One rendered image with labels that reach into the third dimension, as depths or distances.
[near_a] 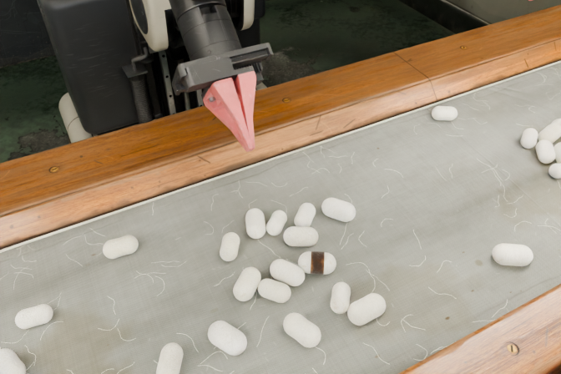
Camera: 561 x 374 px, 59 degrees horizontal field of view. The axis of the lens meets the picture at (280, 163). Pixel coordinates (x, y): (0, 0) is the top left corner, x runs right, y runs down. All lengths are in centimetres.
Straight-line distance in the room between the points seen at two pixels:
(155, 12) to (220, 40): 47
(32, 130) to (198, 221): 156
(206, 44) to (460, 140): 35
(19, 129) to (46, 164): 147
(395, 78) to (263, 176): 26
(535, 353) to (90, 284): 40
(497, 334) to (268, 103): 39
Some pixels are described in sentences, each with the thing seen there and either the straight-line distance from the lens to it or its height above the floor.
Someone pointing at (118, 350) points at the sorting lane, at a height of 74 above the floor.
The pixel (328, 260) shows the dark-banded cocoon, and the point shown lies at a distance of 49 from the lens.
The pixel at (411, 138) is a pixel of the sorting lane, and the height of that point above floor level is 74.
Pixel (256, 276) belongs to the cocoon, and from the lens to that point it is 49.
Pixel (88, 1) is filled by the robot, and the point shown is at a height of 67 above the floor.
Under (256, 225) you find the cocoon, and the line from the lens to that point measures 52.
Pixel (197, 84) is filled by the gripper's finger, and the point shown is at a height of 88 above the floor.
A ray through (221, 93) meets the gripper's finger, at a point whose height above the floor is 87.
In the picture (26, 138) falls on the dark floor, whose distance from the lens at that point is 205.
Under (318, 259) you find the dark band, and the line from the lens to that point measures 49.
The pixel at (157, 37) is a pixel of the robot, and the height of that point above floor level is 69.
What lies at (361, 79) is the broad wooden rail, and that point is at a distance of 73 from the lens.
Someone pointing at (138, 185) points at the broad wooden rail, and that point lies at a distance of 59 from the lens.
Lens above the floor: 115
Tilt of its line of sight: 42 degrees down
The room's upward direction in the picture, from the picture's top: straight up
